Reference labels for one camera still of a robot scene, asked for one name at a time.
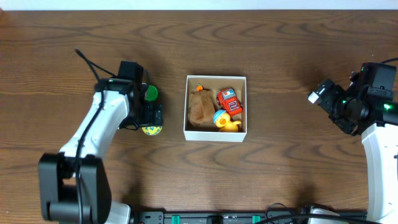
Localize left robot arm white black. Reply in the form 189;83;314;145
39;78;162;223

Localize brown plush toy animal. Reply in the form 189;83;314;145
188;84;216;127

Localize white cardboard box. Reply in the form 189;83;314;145
183;75;248;142

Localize yellow rubber duck blue cap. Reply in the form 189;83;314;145
213;110;242;133

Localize yellow ball blue letters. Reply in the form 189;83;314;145
141;126;162;136

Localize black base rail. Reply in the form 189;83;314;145
129;203;367;224

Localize green ridged toy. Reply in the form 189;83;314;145
145;85;159;101

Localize red toy fire truck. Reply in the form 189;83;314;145
216;88;243;116

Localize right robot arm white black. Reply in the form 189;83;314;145
308;80;397;223

